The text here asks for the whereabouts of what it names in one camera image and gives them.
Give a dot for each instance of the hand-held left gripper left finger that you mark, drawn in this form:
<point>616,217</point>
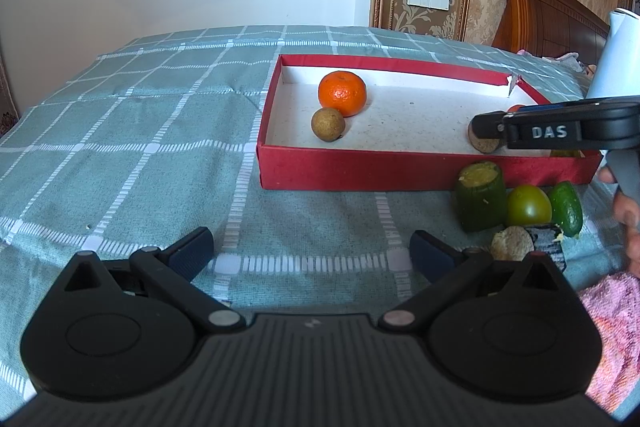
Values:
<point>192,252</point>

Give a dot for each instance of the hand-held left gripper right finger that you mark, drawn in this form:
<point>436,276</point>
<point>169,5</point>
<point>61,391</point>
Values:
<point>432,254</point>

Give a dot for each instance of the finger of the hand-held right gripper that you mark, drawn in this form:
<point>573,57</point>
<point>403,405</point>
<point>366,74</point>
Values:
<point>487,124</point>

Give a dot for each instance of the brown longan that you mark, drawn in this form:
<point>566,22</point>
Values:
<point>485,146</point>
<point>327,124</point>

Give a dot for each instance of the small tangerine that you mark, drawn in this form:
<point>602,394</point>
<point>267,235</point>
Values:
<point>515,109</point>

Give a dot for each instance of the cut cucumber chunk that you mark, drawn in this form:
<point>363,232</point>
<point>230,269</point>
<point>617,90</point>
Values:
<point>480,202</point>

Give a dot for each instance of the green cucumber end piece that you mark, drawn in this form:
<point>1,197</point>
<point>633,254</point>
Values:
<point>567,207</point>

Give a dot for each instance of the red cardboard box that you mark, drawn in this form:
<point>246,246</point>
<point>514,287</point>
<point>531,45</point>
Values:
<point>400,127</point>

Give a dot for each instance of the olive green tomato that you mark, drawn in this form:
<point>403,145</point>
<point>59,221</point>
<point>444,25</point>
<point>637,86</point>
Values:
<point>529,207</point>

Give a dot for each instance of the large tangerine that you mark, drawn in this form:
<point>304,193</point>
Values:
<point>342,93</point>

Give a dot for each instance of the person's right hand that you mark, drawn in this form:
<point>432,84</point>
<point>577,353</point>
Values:
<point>630,232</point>

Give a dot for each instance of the white electric kettle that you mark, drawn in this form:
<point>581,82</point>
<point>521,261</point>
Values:
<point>617,62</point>

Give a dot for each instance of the pink bedding cloth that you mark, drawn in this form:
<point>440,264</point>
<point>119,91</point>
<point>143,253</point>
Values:
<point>565,58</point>

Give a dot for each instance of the green checked bedsheet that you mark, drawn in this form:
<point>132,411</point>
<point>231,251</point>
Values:
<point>150,157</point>

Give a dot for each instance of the wooden headboard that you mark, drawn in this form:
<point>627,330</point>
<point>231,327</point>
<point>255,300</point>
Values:
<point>545,17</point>

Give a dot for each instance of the pink towel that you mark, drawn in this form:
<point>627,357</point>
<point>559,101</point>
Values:
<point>612,322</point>

